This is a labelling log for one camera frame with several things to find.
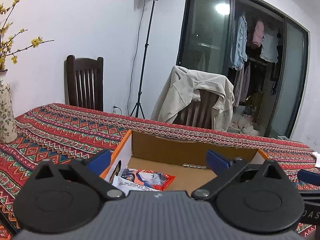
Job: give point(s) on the white hanging shirt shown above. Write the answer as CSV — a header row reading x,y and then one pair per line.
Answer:
x,y
269,47

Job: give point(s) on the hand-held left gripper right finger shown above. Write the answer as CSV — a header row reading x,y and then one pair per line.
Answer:
x,y
218,161

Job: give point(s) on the floral ceramic vase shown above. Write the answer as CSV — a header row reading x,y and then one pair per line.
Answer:
x,y
6,115

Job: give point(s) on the dark wooden chair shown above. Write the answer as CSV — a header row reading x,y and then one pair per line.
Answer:
x,y
83,85

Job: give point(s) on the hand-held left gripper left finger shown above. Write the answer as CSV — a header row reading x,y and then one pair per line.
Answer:
x,y
100,160

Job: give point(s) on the pale pink long hanging garment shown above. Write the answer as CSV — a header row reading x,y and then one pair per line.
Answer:
x,y
247,82

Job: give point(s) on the beige jacket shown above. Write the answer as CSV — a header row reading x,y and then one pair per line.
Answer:
x,y
180,95

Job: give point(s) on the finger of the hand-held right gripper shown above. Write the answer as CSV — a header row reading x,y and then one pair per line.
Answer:
x,y
308,177
310,195

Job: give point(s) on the brown wooden chair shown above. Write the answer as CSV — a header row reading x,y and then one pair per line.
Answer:
x,y
197,112

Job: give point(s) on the wardrobe with hanging clothes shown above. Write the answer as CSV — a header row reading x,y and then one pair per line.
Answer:
x,y
205,55

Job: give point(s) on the white plush toy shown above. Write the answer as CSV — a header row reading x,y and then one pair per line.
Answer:
x,y
250,130

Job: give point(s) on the light blue hanging shirt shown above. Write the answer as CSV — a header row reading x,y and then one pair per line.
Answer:
x,y
237,45

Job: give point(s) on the orange cardboard box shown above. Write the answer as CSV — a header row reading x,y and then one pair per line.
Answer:
x,y
175,152

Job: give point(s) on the white paper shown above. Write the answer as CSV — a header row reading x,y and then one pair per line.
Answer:
x,y
317,160

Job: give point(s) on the wall outlet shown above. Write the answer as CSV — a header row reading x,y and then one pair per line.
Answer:
x,y
115,107

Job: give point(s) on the yellow flower branches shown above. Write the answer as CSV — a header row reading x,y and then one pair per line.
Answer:
x,y
37,40

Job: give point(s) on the grey long hanging garment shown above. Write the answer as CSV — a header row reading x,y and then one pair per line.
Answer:
x,y
238,82

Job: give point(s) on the red patterned tablecloth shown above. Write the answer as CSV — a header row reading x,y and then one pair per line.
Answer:
x,y
62,135

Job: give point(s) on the orange snack packet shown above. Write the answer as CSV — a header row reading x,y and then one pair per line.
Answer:
x,y
150,178

